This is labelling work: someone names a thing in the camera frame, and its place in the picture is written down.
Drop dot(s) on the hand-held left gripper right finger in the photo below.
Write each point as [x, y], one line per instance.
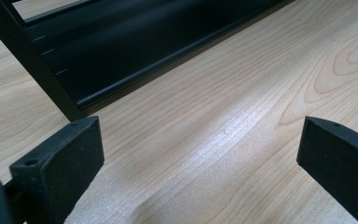
[341, 161]

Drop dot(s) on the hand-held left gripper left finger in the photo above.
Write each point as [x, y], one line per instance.
[59, 168]

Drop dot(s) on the black metal rack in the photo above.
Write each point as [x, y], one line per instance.
[121, 46]

